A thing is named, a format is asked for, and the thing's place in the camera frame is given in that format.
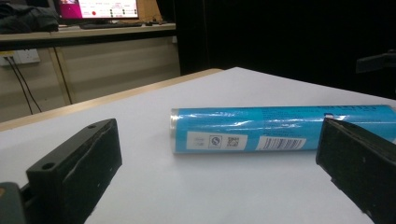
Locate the blue cylindrical tube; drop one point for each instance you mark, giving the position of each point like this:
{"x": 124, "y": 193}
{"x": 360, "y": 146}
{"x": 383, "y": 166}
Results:
{"x": 249, "y": 129}

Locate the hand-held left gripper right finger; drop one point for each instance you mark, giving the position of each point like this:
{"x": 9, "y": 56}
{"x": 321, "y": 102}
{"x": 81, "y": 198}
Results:
{"x": 361, "y": 161}

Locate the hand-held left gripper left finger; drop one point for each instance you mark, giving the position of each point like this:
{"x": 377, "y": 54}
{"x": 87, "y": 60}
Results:
{"x": 77, "y": 174}

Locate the beige desk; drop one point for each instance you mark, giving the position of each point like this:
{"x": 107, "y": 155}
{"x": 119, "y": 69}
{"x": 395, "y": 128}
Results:
{"x": 93, "y": 62}

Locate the white wall socket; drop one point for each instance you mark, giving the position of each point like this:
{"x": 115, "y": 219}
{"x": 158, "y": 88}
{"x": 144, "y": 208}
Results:
{"x": 21, "y": 57}

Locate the black keyboard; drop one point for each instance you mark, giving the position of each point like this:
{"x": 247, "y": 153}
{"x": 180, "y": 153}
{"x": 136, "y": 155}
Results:
{"x": 110, "y": 25}

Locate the computer monitor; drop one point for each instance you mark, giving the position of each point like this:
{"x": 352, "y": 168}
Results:
{"x": 99, "y": 9}

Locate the dark cloth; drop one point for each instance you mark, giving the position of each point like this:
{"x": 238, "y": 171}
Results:
{"x": 26, "y": 18}

